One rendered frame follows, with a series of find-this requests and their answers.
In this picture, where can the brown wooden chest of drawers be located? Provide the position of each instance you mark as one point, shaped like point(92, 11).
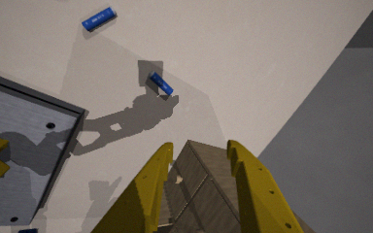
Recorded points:
point(215, 162)

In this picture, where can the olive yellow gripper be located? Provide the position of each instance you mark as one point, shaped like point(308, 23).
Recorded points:
point(262, 206)

